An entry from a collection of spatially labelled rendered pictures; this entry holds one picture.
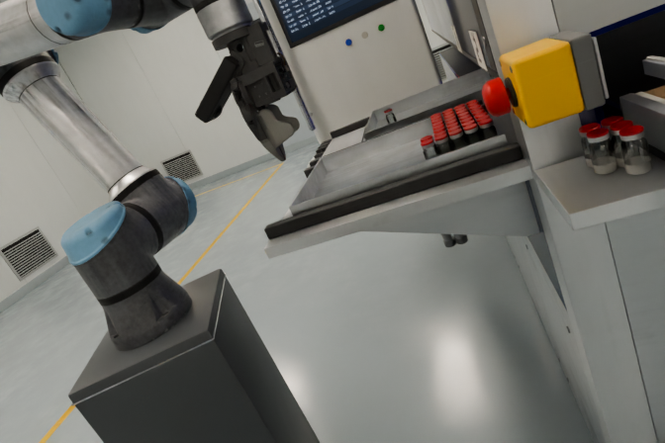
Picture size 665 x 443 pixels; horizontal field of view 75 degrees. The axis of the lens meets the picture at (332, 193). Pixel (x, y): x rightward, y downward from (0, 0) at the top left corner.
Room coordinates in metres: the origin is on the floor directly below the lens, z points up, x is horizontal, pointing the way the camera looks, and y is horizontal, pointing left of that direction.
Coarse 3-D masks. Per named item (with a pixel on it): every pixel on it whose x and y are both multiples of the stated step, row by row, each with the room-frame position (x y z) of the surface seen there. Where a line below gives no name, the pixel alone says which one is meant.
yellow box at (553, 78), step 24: (528, 48) 0.44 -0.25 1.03; (552, 48) 0.40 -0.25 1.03; (576, 48) 0.39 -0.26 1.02; (504, 72) 0.46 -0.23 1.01; (528, 72) 0.41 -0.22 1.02; (552, 72) 0.40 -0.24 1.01; (576, 72) 0.40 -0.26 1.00; (528, 96) 0.41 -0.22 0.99; (552, 96) 0.40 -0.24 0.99; (576, 96) 0.40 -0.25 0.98; (600, 96) 0.39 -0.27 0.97; (528, 120) 0.41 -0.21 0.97; (552, 120) 0.40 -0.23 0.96
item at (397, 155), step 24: (360, 144) 0.88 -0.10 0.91; (384, 144) 0.87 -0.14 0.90; (408, 144) 0.84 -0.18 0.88; (480, 144) 0.57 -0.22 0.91; (504, 144) 0.56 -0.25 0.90; (336, 168) 0.90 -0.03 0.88; (360, 168) 0.82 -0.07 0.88; (384, 168) 0.75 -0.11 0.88; (408, 168) 0.60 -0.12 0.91; (432, 168) 0.59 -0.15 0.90; (312, 192) 0.78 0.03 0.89; (336, 192) 0.64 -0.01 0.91; (360, 192) 0.63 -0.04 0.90
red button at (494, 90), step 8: (496, 80) 0.44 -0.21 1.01; (488, 88) 0.44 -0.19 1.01; (496, 88) 0.44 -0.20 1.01; (504, 88) 0.43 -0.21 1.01; (488, 96) 0.44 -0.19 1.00; (496, 96) 0.43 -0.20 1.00; (504, 96) 0.43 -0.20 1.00; (488, 104) 0.44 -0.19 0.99; (496, 104) 0.43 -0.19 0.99; (504, 104) 0.43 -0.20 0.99; (496, 112) 0.44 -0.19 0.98; (504, 112) 0.44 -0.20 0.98
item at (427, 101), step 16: (464, 80) 1.13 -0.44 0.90; (480, 80) 1.11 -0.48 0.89; (416, 96) 1.17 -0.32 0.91; (432, 96) 1.15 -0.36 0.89; (448, 96) 1.12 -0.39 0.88; (464, 96) 0.89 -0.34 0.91; (480, 96) 0.88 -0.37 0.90; (400, 112) 1.18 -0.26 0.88; (416, 112) 1.10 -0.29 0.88; (432, 112) 0.91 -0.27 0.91; (368, 128) 1.03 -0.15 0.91; (384, 128) 0.95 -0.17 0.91
